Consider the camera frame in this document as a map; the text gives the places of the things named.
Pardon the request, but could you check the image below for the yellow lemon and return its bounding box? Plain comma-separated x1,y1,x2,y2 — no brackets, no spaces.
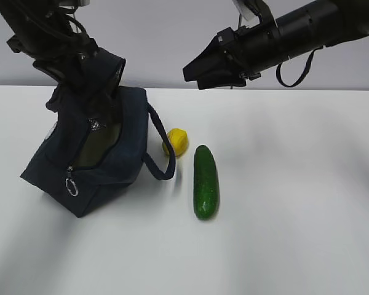
167,128,189,157

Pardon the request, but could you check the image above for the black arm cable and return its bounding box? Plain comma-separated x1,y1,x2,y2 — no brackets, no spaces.
46,0,90,44
276,48,316,88

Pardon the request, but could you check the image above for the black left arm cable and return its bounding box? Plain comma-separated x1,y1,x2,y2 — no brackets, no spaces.
46,0,90,44

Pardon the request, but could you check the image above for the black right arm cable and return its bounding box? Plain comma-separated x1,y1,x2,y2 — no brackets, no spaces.
276,48,316,88

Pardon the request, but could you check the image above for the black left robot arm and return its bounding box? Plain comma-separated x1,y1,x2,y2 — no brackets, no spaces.
0,1,98,89

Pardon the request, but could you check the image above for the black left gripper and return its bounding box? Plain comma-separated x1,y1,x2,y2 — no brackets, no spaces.
7,33,98,89

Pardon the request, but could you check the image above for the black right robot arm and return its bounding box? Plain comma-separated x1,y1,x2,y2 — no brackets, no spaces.
183,1,369,90

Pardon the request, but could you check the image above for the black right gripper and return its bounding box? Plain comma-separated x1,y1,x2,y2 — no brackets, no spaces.
183,26,261,90

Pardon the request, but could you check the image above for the green cucumber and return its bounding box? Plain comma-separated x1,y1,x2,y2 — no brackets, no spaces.
193,145,220,221

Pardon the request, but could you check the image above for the dark blue lunch bag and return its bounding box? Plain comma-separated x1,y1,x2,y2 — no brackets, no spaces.
20,46,177,218

